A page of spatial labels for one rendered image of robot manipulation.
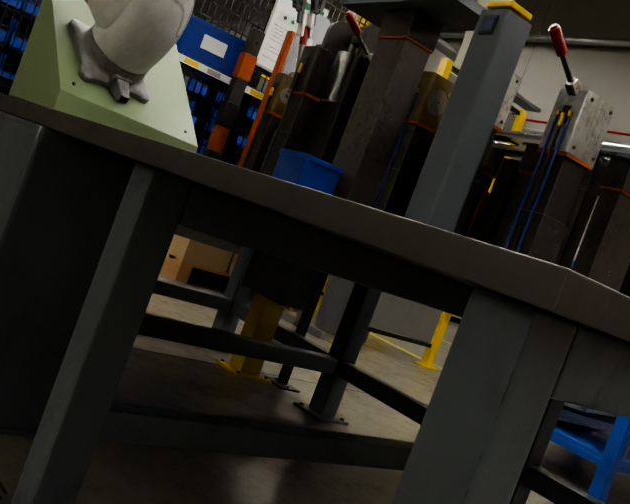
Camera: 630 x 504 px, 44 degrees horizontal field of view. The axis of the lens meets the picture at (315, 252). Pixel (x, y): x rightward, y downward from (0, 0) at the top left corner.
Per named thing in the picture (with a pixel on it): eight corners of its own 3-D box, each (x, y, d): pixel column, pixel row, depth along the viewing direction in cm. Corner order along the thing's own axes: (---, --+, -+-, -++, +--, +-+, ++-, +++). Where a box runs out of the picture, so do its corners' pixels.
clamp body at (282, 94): (262, 195, 229) (304, 82, 228) (235, 185, 223) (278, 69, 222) (251, 192, 234) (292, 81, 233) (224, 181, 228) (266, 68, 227)
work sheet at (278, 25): (301, 87, 294) (329, 11, 293) (253, 63, 281) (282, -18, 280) (298, 87, 296) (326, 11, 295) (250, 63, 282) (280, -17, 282)
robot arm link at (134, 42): (127, 83, 169) (188, 15, 158) (69, 17, 167) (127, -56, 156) (163, 67, 183) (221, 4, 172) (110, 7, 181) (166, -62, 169)
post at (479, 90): (449, 254, 141) (535, 27, 140) (420, 242, 137) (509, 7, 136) (421, 245, 147) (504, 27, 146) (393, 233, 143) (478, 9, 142)
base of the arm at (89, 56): (81, 93, 165) (96, 76, 162) (66, 20, 175) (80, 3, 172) (151, 118, 178) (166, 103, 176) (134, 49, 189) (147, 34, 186)
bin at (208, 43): (247, 85, 259) (260, 48, 258) (164, 46, 243) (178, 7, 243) (228, 84, 273) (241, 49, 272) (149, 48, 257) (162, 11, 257)
